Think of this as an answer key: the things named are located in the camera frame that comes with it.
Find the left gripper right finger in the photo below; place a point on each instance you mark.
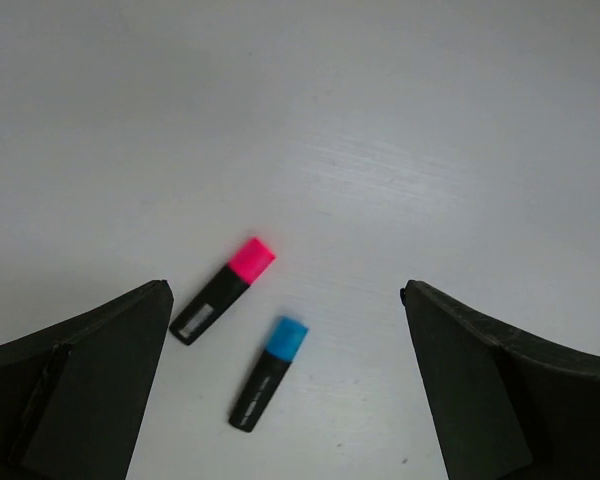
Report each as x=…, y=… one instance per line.
x=506, y=404

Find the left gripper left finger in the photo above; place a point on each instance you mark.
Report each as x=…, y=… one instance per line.
x=73, y=395

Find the pink capped highlighter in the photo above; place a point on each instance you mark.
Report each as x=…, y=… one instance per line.
x=233, y=279

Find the blue capped highlighter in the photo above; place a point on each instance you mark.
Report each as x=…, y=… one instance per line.
x=269, y=370

